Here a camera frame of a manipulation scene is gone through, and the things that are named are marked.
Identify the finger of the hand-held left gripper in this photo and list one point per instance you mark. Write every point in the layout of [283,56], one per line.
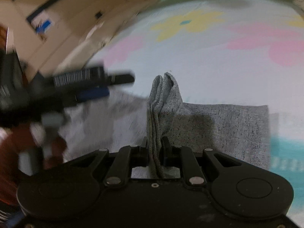
[93,94]
[121,78]

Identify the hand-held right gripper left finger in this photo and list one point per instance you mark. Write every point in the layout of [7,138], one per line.
[118,166]

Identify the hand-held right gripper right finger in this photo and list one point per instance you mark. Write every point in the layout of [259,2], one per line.
[190,166]

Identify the grey pants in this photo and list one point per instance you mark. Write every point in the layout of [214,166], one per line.
[218,130]

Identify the wooden side cabinet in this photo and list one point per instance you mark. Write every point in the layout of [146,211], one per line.
[71,35]

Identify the blue label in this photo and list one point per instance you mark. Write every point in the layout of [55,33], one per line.
[43,26]

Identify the floral bed sheet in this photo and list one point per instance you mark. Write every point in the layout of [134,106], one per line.
[213,64]

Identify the wall socket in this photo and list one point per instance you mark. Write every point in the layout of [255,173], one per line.
[98,14]

